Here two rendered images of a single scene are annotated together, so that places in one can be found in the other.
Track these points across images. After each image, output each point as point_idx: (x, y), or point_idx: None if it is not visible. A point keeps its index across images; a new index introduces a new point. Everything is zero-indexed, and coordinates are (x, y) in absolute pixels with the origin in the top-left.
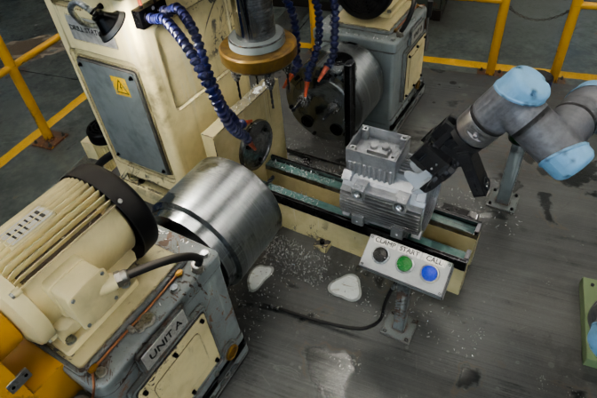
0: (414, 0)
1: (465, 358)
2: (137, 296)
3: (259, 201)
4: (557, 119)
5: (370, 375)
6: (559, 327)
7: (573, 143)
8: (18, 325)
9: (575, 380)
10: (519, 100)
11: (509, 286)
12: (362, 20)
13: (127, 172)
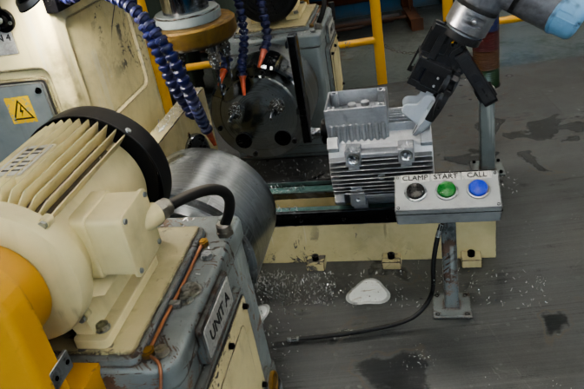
0: None
1: (540, 307)
2: (164, 271)
3: (250, 181)
4: None
5: (448, 361)
6: None
7: None
8: (50, 278)
9: None
10: None
11: (541, 233)
12: (270, 26)
13: None
